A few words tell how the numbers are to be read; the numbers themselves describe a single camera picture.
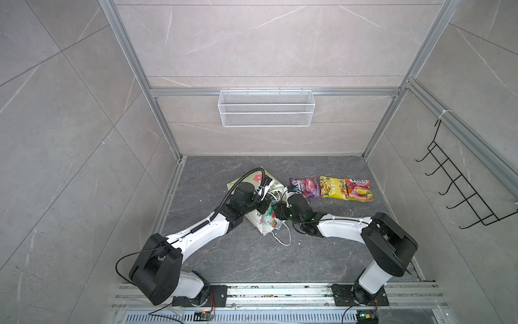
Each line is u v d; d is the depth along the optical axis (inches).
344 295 28.8
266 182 27.1
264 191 27.1
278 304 28.7
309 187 40.4
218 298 28.9
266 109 39.6
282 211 31.4
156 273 16.3
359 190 40.0
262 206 28.8
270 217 35.6
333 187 39.6
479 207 23.8
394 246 18.0
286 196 28.6
